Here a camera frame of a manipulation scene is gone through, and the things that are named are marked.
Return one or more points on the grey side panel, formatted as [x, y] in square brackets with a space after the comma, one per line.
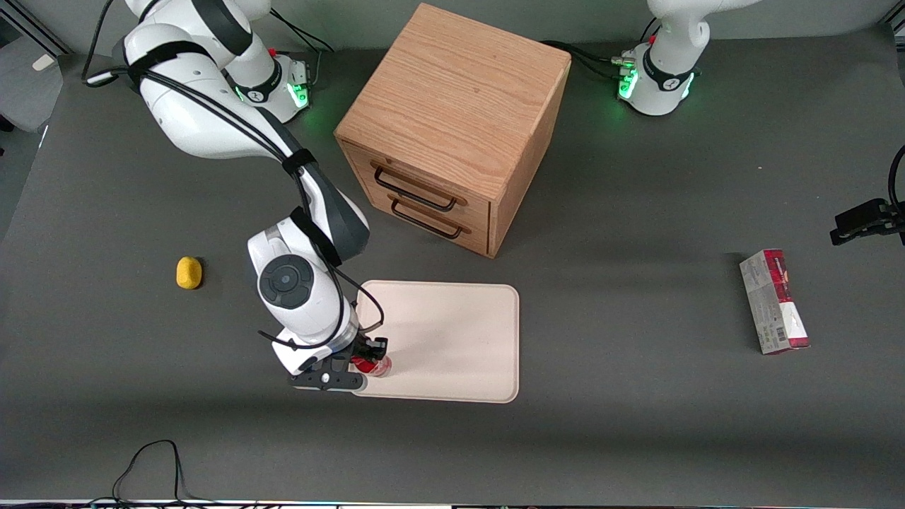
[28, 85]

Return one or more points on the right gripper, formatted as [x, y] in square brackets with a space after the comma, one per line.
[368, 348]

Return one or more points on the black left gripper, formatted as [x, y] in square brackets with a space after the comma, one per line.
[864, 220]

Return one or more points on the cream plastic tray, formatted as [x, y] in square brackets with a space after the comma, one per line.
[445, 339]

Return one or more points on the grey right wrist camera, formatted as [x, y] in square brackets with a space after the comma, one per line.
[327, 382]

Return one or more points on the red can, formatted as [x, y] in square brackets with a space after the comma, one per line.
[373, 366]

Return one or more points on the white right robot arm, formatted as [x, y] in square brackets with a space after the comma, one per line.
[205, 120]

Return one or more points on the red plaid cardboard box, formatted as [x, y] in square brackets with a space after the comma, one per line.
[775, 300]

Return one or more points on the yellow lemon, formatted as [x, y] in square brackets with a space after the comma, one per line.
[189, 273]

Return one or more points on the wooden two-drawer cabinet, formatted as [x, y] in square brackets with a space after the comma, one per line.
[452, 113]

